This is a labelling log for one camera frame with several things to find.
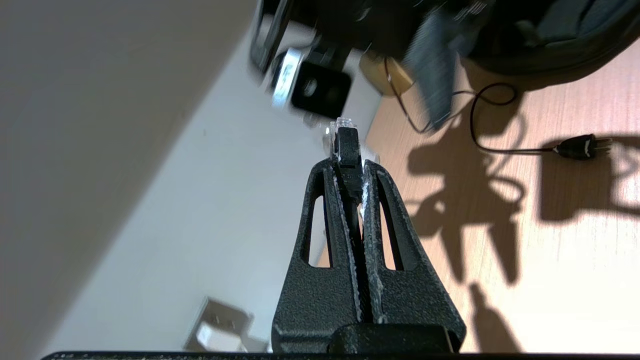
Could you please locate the grey wall socket plate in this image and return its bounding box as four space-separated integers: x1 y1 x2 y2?
184 296 269 353

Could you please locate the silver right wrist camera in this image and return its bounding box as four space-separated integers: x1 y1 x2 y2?
271 46 353 120

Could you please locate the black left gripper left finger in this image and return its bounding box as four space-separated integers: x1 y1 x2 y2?
272 159 364 353

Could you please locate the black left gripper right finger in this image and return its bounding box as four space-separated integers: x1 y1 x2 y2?
361 160 467 353

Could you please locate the right braided black cable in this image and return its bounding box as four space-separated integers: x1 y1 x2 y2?
404 9 468 132

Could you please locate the black lamp power cable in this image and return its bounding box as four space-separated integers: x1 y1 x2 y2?
384 56 614 162

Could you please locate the brass desk lamp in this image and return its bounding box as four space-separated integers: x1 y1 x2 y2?
359 49 417 97

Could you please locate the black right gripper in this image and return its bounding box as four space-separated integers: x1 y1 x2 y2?
249 0 321 76

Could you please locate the white power adapter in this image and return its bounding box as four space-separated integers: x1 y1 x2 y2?
196 322 247 353

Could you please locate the black fabric backpack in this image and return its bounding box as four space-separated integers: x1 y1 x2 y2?
460 0 640 77

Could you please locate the black ethernet cable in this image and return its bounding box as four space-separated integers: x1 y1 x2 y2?
324 117 380 323

